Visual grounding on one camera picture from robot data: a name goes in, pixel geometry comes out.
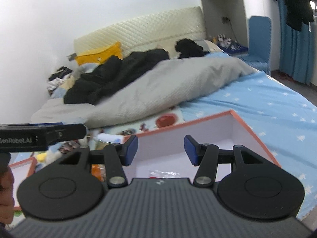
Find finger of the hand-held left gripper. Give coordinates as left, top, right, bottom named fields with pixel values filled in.
left=31, top=122, right=88, bottom=145

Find yellow pillow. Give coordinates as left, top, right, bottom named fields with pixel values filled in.
left=74, top=41, right=123, bottom=66

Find clear red snack packet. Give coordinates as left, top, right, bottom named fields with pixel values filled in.
left=149, top=170, right=183, bottom=179

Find beige pillow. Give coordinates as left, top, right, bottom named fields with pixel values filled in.
left=198, top=40, right=225, bottom=54

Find orange-rimmed white cardboard box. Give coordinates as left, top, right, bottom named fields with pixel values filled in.
left=121, top=109, right=283, bottom=179

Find orange-rimmed white box lid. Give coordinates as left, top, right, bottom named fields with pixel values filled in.
left=9, top=157, right=38, bottom=212

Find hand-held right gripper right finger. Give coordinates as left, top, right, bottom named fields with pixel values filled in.
left=184, top=134, right=263, bottom=188

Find cream quilted headboard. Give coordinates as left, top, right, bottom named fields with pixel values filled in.
left=74, top=6, right=207, bottom=60

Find blue tray of small items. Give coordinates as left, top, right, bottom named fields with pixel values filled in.
left=216, top=34, right=249, bottom=54

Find heap of folded clothes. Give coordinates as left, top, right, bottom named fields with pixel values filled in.
left=48, top=66, right=75, bottom=96

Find blue covered chair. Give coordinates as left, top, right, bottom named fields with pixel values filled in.
left=236, top=15, right=272, bottom=73

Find blue star bedsheet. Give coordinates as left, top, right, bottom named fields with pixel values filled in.
left=178, top=51, right=317, bottom=221

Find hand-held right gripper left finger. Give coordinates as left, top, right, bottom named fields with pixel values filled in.
left=58, top=134, right=138, bottom=188

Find person's left hand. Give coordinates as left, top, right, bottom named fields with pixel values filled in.
left=0, top=170, right=15, bottom=225

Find hanging dark clothes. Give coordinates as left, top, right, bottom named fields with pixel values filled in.
left=261, top=0, right=317, bottom=32

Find blue curtain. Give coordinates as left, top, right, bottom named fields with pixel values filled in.
left=277, top=0, right=315, bottom=85

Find black padded jacket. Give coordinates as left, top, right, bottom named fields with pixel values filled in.
left=63, top=49, right=172, bottom=105

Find fruit printed mat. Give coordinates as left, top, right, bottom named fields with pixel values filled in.
left=10, top=105, right=187, bottom=219

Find grey duvet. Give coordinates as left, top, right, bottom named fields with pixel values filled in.
left=31, top=56, right=258, bottom=130

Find plush toy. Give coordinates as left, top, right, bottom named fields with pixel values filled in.
left=35, top=132, right=125, bottom=182

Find black fuzzy garment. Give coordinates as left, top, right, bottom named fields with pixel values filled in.
left=175, top=38, right=211, bottom=60

